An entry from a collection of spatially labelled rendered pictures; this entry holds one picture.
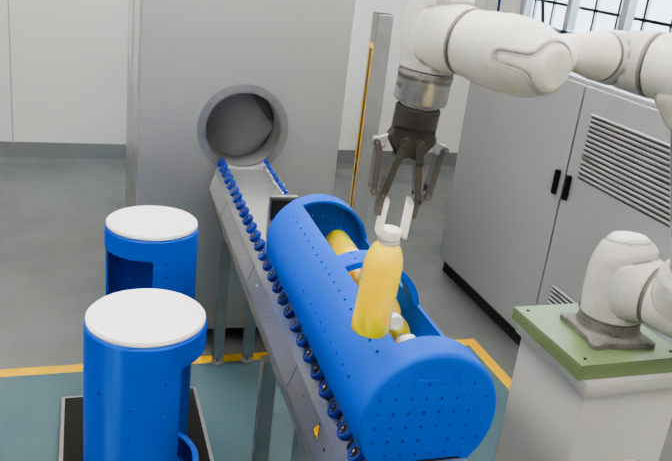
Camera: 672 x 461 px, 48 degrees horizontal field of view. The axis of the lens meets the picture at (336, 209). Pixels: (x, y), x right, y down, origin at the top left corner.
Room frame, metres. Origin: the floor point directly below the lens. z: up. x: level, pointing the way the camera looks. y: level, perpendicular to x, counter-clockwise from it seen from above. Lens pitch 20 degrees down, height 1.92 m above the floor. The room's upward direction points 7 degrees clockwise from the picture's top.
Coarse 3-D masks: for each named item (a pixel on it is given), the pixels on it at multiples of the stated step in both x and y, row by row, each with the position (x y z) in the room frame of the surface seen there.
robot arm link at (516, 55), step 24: (456, 24) 1.13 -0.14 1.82; (480, 24) 1.10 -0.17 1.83; (504, 24) 1.08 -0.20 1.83; (528, 24) 1.06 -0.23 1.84; (456, 48) 1.11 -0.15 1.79; (480, 48) 1.07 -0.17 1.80; (504, 48) 1.05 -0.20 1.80; (528, 48) 1.03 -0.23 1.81; (552, 48) 1.03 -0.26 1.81; (576, 48) 1.39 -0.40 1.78; (600, 48) 1.46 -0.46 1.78; (456, 72) 1.14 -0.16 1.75; (480, 72) 1.08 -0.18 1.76; (504, 72) 1.04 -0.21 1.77; (528, 72) 1.03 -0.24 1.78; (552, 72) 1.03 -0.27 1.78; (576, 72) 1.47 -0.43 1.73; (600, 72) 1.47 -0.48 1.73; (528, 96) 1.05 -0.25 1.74
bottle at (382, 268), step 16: (384, 240) 1.22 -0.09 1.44; (368, 256) 1.22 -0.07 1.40; (384, 256) 1.20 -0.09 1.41; (400, 256) 1.22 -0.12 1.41; (368, 272) 1.21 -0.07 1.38; (384, 272) 1.20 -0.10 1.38; (400, 272) 1.21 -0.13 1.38; (368, 288) 1.20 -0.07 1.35; (384, 288) 1.20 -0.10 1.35; (368, 304) 1.20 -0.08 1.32; (384, 304) 1.20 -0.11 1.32; (352, 320) 1.22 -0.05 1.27; (368, 320) 1.20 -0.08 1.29; (384, 320) 1.20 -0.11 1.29; (368, 336) 1.20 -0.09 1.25; (384, 336) 1.21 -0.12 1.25
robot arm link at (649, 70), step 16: (656, 48) 1.47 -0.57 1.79; (656, 64) 1.45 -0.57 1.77; (640, 80) 1.48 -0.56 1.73; (656, 80) 1.44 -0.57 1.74; (656, 96) 1.46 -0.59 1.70; (656, 272) 1.66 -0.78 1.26; (656, 288) 1.60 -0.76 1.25; (640, 304) 1.63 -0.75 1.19; (656, 304) 1.59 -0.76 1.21; (640, 320) 1.65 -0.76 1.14; (656, 320) 1.60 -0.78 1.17
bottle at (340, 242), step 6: (330, 234) 1.98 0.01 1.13; (336, 234) 1.96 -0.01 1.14; (342, 234) 1.96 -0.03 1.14; (330, 240) 1.95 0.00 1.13; (336, 240) 1.93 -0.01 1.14; (342, 240) 1.92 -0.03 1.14; (348, 240) 1.92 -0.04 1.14; (336, 246) 1.91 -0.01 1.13; (342, 246) 1.89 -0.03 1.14; (348, 246) 1.88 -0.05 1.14; (354, 246) 1.89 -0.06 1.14; (336, 252) 1.88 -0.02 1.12; (342, 252) 1.86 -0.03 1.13
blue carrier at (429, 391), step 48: (288, 240) 1.82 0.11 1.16; (288, 288) 1.70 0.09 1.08; (336, 288) 1.50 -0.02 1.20; (336, 336) 1.37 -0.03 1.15; (432, 336) 1.26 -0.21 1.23; (336, 384) 1.29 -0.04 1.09; (384, 384) 1.17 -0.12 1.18; (432, 384) 1.20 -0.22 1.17; (480, 384) 1.23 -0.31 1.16; (384, 432) 1.18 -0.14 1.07; (432, 432) 1.21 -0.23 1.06; (480, 432) 1.24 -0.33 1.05
